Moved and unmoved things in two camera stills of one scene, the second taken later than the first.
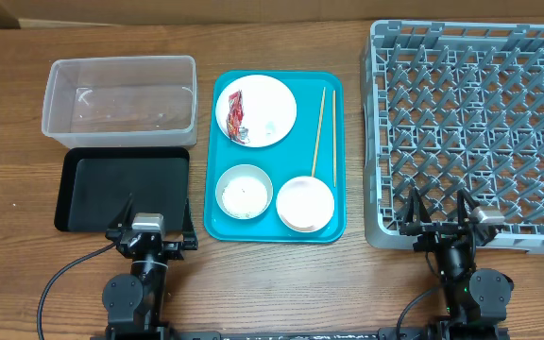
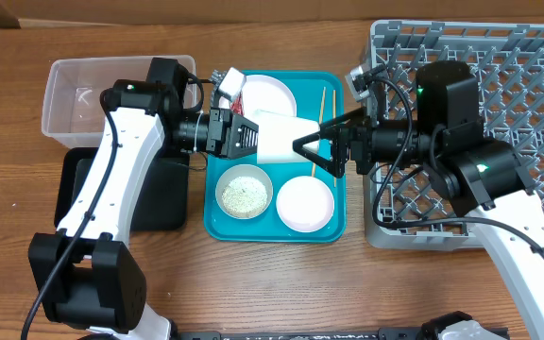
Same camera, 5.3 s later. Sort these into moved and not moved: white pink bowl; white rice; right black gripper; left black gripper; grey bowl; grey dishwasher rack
Moved: left black gripper; right black gripper
Not moved: white rice; white pink bowl; grey bowl; grey dishwasher rack
